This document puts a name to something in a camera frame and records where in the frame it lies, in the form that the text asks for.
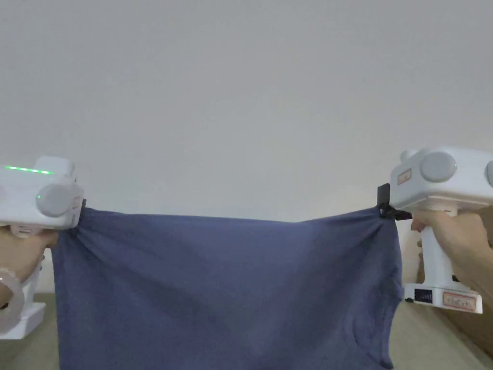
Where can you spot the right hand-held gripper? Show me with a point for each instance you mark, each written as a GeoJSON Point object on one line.
{"type": "Point", "coordinates": [462, 185]}

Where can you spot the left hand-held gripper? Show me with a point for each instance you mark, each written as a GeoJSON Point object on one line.
{"type": "Point", "coordinates": [34, 185]}

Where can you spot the dark blue shirt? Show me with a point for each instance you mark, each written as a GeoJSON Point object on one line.
{"type": "Point", "coordinates": [223, 293]}

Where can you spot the person's right hand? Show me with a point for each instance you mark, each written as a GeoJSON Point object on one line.
{"type": "Point", "coordinates": [458, 239]}

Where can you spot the person's left hand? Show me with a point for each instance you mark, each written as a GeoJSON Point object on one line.
{"type": "Point", "coordinates": [21, 250]}

